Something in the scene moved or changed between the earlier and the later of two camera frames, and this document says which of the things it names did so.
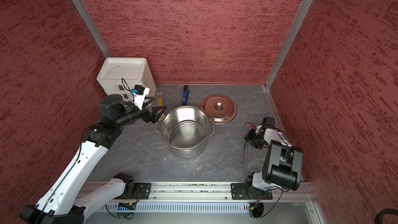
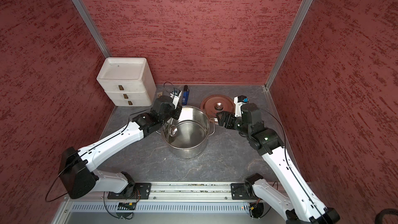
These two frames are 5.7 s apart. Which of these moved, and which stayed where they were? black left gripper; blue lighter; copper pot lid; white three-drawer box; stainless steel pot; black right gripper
Moved: black right gripper; black left gripper
Stayed: white three-drawer box; copper pot lid; stainless steel pot; blue lighter
